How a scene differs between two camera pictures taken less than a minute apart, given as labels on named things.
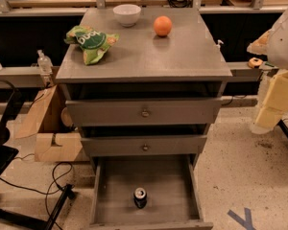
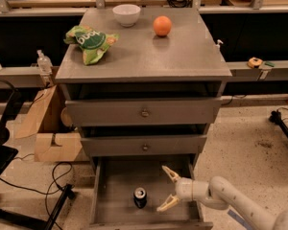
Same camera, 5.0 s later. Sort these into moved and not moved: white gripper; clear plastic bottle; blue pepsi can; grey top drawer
Moved: white gripper
Not moved: clear plastic bottle; grey top drawer; blue pepsi can
